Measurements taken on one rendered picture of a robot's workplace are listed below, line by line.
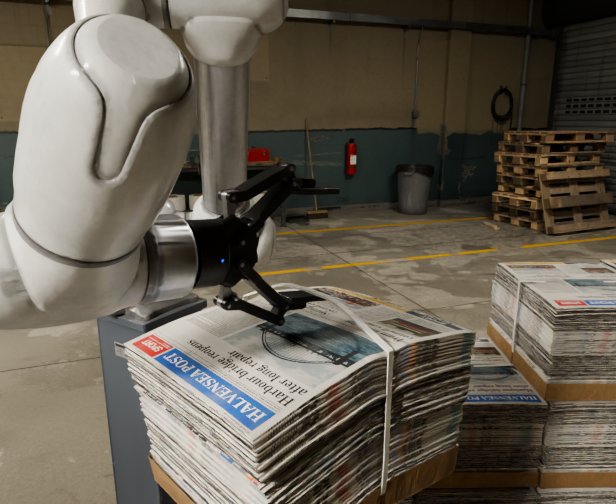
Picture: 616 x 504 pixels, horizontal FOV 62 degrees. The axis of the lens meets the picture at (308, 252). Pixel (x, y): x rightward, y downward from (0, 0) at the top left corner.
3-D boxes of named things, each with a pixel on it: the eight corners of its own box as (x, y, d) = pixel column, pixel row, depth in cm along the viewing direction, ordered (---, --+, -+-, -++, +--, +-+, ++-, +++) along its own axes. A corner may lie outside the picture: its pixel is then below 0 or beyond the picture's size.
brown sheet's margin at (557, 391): (485, 333, 152) (487, 320, 151) (582, 333, 153) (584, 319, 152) (543, 401, 116) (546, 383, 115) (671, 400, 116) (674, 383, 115)
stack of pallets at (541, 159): (550, 213, 822) (560, 130, 790) (604, 224, 739) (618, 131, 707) (485, 220, 769) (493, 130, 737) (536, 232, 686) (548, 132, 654)
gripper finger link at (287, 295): (292, 298, 65) (291, 303, 65) (331, 294, 70) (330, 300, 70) (277, 291, 67) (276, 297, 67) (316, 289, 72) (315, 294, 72)
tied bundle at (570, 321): (485, 335, 153) (492, 260, 147) (583, 335, 153) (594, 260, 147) (542, 403, 116) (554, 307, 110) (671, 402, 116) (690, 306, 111)
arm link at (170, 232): (113, 291, 56) (164, 284, 59) (149, 317, 49) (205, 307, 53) (112, 208, 54) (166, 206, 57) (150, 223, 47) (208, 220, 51)
